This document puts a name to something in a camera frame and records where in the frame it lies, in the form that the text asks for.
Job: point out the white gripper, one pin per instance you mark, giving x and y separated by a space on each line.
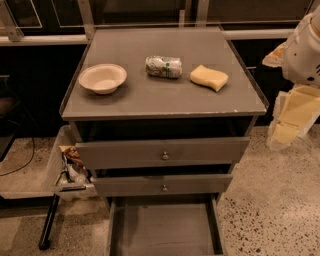
302 60

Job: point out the yellow sponge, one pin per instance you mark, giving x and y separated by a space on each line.
210 78

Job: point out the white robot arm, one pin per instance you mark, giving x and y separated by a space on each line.
301 57

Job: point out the grey top drawer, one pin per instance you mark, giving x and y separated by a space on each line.
148 153

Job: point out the grey drawer cabinet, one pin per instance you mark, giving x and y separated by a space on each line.
147 107

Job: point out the brass top drawer knob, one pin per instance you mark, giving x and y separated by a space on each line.
165 156

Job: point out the brass drawer knob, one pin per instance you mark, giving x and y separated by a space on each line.
164 188
165 156

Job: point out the brass middle drawer knob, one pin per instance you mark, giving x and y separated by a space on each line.
164 188

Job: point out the grey open bottom drawer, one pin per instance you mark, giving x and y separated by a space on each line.
173 225

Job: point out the grey middle drawer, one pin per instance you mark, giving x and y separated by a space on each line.
152 185

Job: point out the crushed green white can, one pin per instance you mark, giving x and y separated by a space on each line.
164 67

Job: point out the brown snack wrapper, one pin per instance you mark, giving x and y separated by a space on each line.
71 153

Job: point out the clear plastic bin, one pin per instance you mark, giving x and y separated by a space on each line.
60 178

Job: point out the black metal leg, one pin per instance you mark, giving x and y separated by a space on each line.
44 242

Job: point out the white railing bar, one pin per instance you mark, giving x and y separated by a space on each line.
81 39

